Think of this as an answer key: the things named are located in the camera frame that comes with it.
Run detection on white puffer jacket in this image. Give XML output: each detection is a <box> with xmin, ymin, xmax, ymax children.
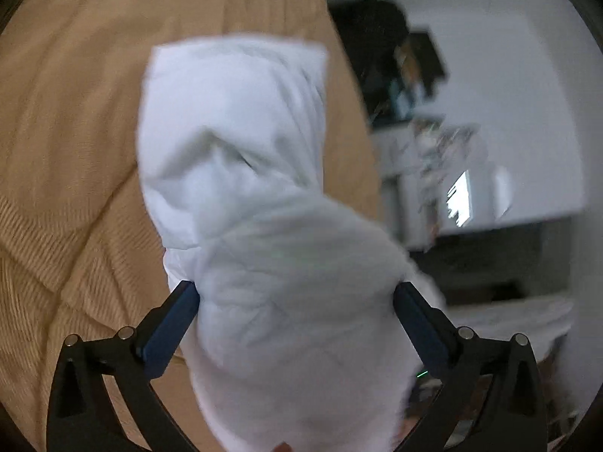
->
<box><xmin>137</xmin><ymin>35</ymin><xmax>442</xmax><ymax>451</ymax></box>

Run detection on person's right hand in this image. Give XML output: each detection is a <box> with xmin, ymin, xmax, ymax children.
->
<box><xmin>272</xmin><ymin>443</ymin><xmax>292</xmax><ymax>452</ymax></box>

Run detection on mustard yellow bed quilt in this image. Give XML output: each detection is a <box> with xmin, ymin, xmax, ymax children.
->
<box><xmin>1</xmin><ymin>0</ymin><xmax>380</xmax><ymax>450</ymax></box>

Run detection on white dresser with drawers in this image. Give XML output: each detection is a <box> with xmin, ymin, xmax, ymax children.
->
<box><xmin>371</xmin><ymin>118</ymin><xmax>478</xmax><ymax>251</ymax></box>

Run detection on black monitor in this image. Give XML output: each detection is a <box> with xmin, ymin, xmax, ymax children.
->
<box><xmin>405</xmin><ymin>29</ymin><xmax>449</xmax><ymax>99</ymax></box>

